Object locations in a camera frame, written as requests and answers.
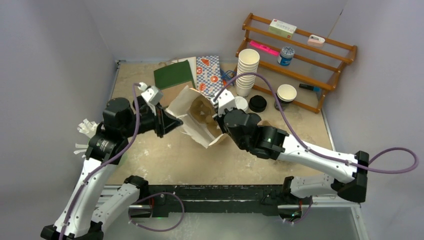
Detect brown pulp cup carrier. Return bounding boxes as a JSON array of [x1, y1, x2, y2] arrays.
[[189, 95, 217, 128]]

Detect blue lidded jar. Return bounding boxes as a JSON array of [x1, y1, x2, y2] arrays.
[[277, 46, 295, 66]]

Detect white green box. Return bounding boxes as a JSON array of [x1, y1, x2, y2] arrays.
[[268, 18, 297, 39]]

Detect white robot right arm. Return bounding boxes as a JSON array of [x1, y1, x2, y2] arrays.
[[215, 109, 369, 204]]

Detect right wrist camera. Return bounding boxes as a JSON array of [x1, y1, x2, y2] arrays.
[[211, 89, 237, 117]]

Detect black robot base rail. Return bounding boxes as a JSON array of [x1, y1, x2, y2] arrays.
[[124, 174, 314, 220]]

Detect green cup of stirrers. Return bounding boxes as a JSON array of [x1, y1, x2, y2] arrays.
[[73, 118, 128, 167]]

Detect small black lid stack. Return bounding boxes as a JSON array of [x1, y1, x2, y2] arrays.
[[132, 95, 146, 114]]

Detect white cup lid stack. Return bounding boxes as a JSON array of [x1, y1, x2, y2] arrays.
[[234, 96, 249, 113]]

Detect blue checkered paper bag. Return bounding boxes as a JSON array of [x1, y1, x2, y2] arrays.
[[196, 55, 223, 97]]

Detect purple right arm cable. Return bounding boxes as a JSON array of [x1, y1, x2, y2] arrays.
[[213, 72, 420, 174]]

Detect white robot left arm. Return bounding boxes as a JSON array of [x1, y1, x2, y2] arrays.
[[40, 96, 183, 240]]

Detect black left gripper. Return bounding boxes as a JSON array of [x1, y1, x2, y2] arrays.
[[121, 100, 183, 137]]

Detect black blue marker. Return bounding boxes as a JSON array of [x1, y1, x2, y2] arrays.
[[299, 83, 321, 92]]

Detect green paper bag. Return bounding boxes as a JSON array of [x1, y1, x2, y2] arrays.
[[153, 60, 195, 107]]

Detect pink highlighter pen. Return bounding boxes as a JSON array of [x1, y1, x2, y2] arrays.
[[249, 40, 280, 57]]

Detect wooden shelf rack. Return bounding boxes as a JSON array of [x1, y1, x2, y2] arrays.
[[235, 12, 358, 114]]

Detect black cup with white cup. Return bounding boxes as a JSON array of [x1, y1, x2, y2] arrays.
[[274, 84, 297, 111]]

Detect white paper cup stack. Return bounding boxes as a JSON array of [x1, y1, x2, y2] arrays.
[[236, 48, 260, 97]]

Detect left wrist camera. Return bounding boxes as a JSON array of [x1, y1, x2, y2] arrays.
[[138, 82, 164, 115]]

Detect pink white tape dispenser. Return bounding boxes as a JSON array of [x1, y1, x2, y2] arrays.
[[307, 34, 326, 48]]

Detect brown kraft paper bag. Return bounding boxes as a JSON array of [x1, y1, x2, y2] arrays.
[[166, 86, 228, 149]]

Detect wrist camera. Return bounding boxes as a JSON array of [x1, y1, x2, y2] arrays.
[[138, 82, 164, 115], [211, 89, 237, 117]]

